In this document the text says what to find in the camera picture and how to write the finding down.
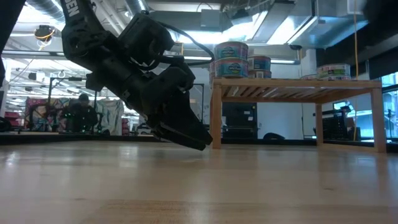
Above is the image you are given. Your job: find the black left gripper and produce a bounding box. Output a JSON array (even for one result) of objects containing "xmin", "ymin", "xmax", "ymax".
[{"xmin": 85, "ymin": 57, "xmax": 214, "ymax": 152}]

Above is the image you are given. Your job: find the wooden slatted shelf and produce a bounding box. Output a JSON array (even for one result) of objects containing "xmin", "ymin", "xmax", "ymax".
[{"xmin": 210, "ymin": 77, "xmax": 387, "ymax": 153}]

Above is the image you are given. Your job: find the black cabinet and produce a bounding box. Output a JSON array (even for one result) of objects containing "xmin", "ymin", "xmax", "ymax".
[{"xmin": 222, "ymin": 101, "xmax": 258, "ymax": 139}]

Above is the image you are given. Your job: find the grey cloth cover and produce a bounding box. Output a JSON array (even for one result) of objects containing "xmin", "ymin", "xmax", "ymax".
[{"xmin": 96, "ymin": 98, "xmax": 125, "ymax": 136}]

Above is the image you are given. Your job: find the black rounded object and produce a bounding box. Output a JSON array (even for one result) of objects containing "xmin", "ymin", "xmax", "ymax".
[{"xmin": 262, "ymin": 132, "xmax": 286, "ymax": 141}]

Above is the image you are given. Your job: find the person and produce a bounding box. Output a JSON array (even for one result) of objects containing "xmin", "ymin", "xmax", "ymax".
[{"xmin": 63, "ymin": 93, "xmax": 99, "ymax": 133}]

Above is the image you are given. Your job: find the ceiling tube light strip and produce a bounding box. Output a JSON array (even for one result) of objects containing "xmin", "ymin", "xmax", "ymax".
[{"xmin": 183, "ymin": 55, "xmax": 296, "ymax": 65}]

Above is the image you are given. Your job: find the colourful patchwork quilt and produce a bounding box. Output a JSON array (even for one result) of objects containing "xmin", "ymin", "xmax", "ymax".
[{"xmin": 24, "ymin": 96, "xmax": 71, "ymax": 131}]

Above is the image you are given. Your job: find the window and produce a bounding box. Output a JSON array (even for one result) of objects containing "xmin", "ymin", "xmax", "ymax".
[{"xmin": 381, "ymin": 73, "xmax": 398, "ymax": 139}]

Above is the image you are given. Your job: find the black gantry frame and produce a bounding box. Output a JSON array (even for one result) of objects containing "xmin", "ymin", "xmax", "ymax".
[
  {"xmin": 45, "ymin": 77, "xmax": 100, "ymax": 133},
  {"xmin": 190, "ymin": 82, "xmax": 205, "ymax": 124}
]

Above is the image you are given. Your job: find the black left camera cable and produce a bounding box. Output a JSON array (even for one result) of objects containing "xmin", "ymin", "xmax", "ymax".
[{"xmin": 155, "ymin": 21, "xmax": 216, "ymax": 67}]

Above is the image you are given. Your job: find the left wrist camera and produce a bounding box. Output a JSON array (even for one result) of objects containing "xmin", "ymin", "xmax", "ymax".
[{"xmin": 118, "ymin": 12, "xmax": 175, "ymax": 68}]

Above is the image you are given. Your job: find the silver round air duct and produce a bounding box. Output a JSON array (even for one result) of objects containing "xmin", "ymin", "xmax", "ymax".
[{"xmin": 124, "ymin": 0, "xmax": 150, "ymax": 15}]

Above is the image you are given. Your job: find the black hanging cable reel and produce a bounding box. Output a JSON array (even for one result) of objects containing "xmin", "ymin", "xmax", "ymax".
[{"xmin": 33, "ymin": 24, "xmax": 57, "ymax": 50}]

